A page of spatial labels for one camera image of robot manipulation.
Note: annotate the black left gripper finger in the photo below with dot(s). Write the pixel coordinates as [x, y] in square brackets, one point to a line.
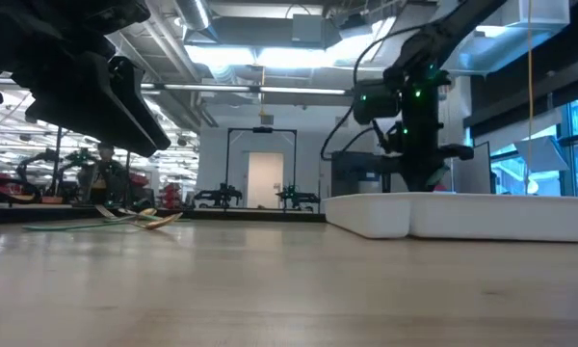
[130, 91]
[86, 101]

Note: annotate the gold cutlery piece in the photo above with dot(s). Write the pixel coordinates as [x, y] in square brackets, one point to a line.
[440, 176]

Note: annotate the black background robot arm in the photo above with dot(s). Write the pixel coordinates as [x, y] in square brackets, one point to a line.
[221, 195]
[294, 196]
[34, 166]

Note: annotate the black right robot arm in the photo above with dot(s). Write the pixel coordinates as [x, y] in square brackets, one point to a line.
[421, 101]

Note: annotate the shelf with pink bins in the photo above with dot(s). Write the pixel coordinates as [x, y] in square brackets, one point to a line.
[445, 187]

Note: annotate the grey panel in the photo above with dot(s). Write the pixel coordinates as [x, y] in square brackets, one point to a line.
[474, 171]

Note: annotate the white cutlery tray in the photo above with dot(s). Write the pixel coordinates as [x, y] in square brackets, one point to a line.
[462, 217]

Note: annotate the person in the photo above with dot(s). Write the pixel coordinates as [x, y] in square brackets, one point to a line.
[107, 168]

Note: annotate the red background equipment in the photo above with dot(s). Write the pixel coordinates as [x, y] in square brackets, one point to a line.
[9, 190]
[171, 195]

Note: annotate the white round lamp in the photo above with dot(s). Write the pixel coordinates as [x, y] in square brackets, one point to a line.
[533, 186]

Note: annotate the long ceiling light strip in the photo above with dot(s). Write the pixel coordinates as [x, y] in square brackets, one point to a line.
[250, 89]

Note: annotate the white hanging sheet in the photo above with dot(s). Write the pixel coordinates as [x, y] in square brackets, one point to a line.
[542, 154]

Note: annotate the white door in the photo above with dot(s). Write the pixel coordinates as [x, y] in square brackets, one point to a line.
[265, 180]

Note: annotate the grey ceiling box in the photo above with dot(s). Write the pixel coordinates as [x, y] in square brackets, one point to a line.
[308, 29]

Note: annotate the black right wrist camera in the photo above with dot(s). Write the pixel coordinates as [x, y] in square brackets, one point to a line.
[390, 137]

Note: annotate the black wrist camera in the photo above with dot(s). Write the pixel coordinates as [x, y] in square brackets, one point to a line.
[390, 137]
[120, 12]

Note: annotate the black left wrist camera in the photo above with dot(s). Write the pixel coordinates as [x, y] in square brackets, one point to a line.
[120, 12]

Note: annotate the round silver ceiling duct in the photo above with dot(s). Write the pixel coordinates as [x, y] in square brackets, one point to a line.
[195, 12]

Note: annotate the black table frame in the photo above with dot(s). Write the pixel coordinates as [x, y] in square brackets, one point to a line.
[250, 215]

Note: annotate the white ceiling duct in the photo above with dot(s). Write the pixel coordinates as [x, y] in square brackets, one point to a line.
[534, 29]

